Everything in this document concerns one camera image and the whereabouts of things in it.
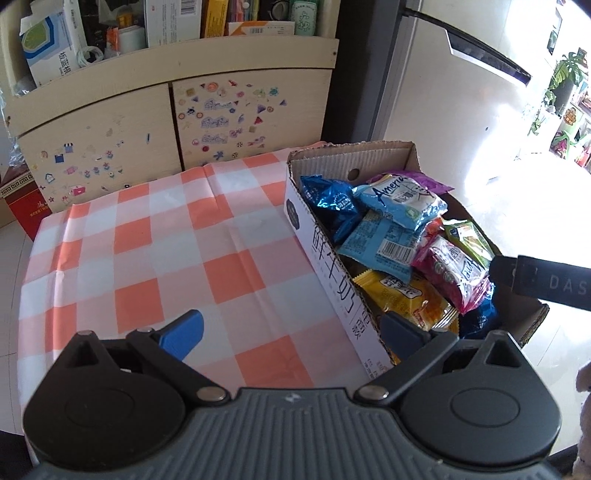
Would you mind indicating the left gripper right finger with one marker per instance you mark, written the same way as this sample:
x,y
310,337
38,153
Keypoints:
x,y
420,353

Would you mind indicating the green Ameria biscuit packet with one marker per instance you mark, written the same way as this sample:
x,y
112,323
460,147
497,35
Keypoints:
x,y
466,235

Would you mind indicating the orange white checkered tablecloth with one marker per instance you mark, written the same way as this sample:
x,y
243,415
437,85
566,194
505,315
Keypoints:
x,y
214,239

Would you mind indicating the purple snack bag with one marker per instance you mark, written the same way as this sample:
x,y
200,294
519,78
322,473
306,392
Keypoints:
x,y
423,180

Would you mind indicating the pink Ameria biscuit packet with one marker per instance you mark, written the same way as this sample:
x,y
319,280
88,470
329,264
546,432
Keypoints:
x,y
453,273

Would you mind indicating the beige sticker-covered cabinet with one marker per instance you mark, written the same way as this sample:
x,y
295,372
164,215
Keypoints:
x,y
157,111

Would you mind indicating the green glass bottle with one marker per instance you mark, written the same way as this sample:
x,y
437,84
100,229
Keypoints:
x,y
304,14

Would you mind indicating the yellow corn snack packet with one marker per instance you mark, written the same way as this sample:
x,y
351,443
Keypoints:
x,y
418,301

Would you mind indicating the yellow slim box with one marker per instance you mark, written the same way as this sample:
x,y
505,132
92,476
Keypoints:
x,y
215,12

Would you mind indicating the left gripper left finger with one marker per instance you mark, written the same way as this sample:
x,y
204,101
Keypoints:
x,y
162,353

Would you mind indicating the light blue snack packet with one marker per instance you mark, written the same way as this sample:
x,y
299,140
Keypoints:
x,y
382,245

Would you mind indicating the red cardboard carton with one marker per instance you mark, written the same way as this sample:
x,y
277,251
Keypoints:
x,y
23,197

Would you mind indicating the white barcode box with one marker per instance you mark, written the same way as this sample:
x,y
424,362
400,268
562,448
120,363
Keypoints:
x,y
171,21

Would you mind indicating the orange white flat box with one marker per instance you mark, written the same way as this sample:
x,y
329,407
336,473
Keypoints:
x,y
261,28

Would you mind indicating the grey refrigerator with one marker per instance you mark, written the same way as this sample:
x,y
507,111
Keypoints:
x,y
466,81

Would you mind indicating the white blue tissue box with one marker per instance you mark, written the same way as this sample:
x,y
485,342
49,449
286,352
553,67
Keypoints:
x,y
51,37

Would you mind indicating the light blue Ameria packet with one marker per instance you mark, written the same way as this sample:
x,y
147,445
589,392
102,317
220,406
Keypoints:
x,y
402,200

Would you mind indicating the blue foil snack bag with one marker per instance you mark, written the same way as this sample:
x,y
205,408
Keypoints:
x,y
335,205

